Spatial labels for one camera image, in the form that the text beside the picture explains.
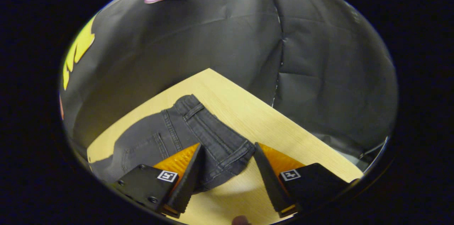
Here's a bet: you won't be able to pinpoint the black backdrop cloth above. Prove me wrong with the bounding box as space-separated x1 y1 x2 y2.
59 0 398 162

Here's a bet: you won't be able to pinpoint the black denim jeans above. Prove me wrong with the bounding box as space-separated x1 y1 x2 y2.
89 94 256 193

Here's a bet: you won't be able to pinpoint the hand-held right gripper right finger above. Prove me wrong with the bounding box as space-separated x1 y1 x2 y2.
253 142 350 218

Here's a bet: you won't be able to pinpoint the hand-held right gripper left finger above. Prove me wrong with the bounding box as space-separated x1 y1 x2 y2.
112 143 205 218

